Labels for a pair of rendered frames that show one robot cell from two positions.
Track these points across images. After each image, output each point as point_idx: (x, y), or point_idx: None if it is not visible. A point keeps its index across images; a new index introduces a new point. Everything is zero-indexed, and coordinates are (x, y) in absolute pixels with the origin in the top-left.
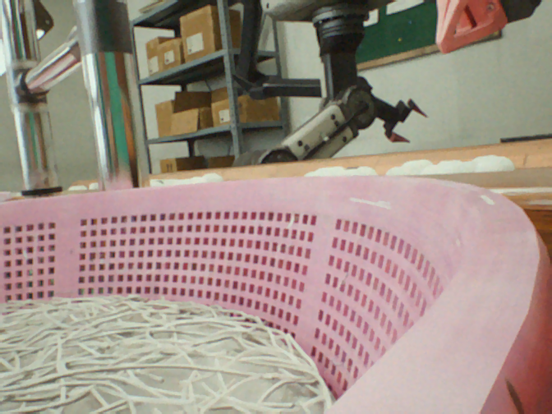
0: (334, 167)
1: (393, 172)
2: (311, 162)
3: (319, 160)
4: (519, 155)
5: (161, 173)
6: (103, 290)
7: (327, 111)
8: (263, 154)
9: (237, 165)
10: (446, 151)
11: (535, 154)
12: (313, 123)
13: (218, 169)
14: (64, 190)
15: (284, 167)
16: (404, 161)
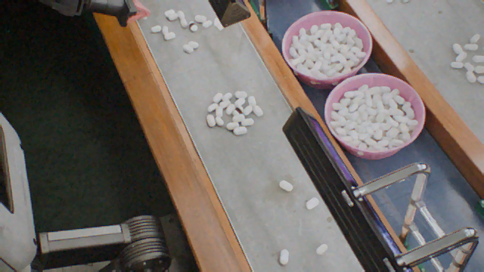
0: (186, 45)
1: (185, 21)
2: (165, 103)
3: (163, 99)
4: (138, 35)
5: (225, 266)
6: (252, 8)
7: (60, 233)
8: (145, 216)
9: (161, 246)
10: (142, 52)
11: (137, 32)
12: (83, 229)
13: (195, 168)
14: (268, 57)
15: (174, 115)
16: (151, 63)
